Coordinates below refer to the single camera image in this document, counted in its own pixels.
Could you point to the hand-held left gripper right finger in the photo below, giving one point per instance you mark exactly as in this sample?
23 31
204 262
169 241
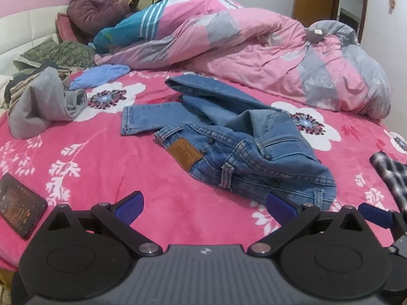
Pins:
279 208

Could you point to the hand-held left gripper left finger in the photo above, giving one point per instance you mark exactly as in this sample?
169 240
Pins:
128 208

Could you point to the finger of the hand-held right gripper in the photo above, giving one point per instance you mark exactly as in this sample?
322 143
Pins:
375 214

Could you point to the blue denim jeans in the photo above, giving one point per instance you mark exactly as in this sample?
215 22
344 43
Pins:
254 152

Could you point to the black white plaid shirt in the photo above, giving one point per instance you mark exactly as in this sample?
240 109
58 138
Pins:
392 174

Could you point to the pink floral bed sheet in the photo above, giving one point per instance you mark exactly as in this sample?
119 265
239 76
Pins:
111 165

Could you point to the black smartphone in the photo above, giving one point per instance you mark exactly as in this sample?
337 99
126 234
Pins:
19 203

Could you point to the light blue garment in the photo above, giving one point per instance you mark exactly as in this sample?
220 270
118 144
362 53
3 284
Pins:
101 74

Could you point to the grey sweater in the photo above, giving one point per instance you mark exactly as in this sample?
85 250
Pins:
35 108

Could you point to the pink grey floral quilt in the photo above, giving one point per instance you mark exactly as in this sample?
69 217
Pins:
254 54

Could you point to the beige garment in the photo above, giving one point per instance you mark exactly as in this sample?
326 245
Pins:
19 90

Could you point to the green patterned pillow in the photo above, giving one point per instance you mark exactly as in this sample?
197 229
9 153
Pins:
60 54

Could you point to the dark grey garment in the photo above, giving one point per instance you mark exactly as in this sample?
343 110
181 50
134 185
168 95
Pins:
31 69

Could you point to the cream fleece blanket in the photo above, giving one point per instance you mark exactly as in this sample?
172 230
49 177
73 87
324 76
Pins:
3 84

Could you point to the teal pink striped quilt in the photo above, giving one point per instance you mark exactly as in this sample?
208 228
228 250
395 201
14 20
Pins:
133 28

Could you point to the red pillow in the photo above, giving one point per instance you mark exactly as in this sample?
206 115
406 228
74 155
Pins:
65 27

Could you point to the white pink padded headboard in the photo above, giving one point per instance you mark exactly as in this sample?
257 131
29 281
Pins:
25 25

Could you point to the brown wooden door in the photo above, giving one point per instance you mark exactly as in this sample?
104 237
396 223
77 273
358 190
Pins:
313 0

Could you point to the hanging pink cloth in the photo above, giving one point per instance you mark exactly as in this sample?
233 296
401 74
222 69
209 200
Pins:
393 3

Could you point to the dark brown door frame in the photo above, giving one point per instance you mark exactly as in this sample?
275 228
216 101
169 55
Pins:
364 6

